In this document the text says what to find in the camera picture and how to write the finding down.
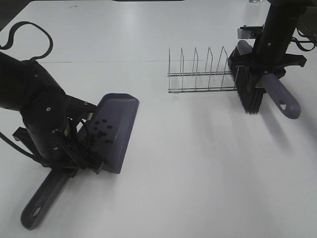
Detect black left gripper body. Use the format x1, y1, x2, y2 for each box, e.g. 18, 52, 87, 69
15, 94, 91, 171

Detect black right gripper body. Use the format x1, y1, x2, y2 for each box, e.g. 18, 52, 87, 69
234, 36, 307, 82

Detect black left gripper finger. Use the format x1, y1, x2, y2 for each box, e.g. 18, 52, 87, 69
72, 149, 108, 175
68, 95, 97, 119

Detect pile of coffee beans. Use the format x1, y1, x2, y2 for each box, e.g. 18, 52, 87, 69
88, 119, 114, 148

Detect purple plastic dustpan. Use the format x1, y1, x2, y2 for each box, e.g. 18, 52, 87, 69
20, 93, 139, 230

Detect purple hand brush black bristles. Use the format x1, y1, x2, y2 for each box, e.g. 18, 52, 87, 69
228, 40, 301, 119

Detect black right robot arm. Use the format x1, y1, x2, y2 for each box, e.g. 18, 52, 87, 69
228, 0, 313, 83

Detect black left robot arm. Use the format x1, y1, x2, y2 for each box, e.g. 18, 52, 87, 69
0, 53, 105, 174

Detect clear glass at table edge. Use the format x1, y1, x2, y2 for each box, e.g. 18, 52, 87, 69
249, 0, 262, 3

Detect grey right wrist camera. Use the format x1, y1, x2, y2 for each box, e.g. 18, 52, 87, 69
237, 25, 264, 40

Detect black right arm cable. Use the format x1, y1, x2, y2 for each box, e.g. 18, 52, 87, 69
289, 22, 317, 53

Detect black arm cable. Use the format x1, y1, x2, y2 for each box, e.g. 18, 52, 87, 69
289, 22, 317, 53
0, 21, 54, 61

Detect chrome wire rack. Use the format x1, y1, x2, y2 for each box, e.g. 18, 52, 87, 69
167, 47, 237, 93

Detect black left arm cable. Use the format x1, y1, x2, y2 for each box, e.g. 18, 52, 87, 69
0, 21, 54, 61

